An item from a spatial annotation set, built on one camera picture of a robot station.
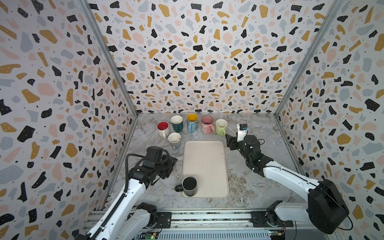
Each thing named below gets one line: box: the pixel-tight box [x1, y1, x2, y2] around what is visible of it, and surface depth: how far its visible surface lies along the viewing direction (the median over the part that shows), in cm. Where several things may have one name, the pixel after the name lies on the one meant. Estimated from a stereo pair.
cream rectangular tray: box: [181, 140, 229, 199], surface depth 93 cm
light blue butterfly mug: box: [186, 113, 199, 134], surface depth 106 cm
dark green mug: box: [170, 115, 184, 133], surface depth 106 cm
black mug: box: [175, 176, 198, 197], surface depth 78 cm
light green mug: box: [215, 118, 228, 136], surface depth 104 cm
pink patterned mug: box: [200, 115, 216, 135], surface depth 105 cm
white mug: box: [156, 121, 170, 138], surface depth 105 cm
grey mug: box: [168, 132, 182, 150], surface depth 97 cm
